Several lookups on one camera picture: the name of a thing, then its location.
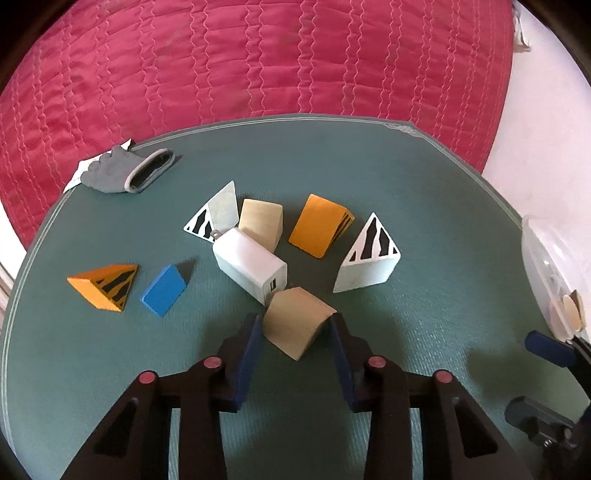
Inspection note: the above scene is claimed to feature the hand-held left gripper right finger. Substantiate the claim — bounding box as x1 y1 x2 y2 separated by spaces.
327 313 539 480

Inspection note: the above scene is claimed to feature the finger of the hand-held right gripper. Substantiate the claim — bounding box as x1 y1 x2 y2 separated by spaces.
525 331 591 370
505 396 583 446

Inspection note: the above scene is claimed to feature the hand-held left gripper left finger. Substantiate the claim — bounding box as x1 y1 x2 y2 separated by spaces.
60 313 265 480

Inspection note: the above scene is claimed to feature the clear plastic bowl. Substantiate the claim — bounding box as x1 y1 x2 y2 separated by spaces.
521 215 591 344

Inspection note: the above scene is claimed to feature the large white zebra-striped triangle block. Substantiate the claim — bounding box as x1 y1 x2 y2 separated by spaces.
332 212 402 294

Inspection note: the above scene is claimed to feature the white USB charger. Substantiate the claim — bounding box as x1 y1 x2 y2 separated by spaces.
210 227 288 306

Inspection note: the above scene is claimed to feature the blue wedge block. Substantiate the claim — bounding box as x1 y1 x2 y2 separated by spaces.
140 264 188 317

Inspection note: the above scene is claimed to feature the pale beige wooden block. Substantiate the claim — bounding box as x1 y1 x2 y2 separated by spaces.
238 198 283 254

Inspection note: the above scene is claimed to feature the orange wedge block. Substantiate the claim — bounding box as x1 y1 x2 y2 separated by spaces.
288 194 356 259

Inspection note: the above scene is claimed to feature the small white zebra-striped triangle block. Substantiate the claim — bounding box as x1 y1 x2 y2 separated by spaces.
183 181 239 241

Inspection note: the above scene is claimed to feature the orange tiger-striped triangle block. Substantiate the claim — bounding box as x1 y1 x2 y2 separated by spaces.
67 264 140 313

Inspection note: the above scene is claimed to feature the grey glove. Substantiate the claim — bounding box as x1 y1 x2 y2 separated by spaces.
81 147 176 195

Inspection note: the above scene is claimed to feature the white paper scrap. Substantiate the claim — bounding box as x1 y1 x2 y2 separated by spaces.
62 138 134 192

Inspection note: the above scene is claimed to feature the red quilted blanket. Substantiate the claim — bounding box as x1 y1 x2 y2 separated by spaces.
0 0 515 259

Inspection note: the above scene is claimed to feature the white cloth scrap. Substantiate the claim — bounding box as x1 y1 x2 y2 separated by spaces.
512 9 532 54

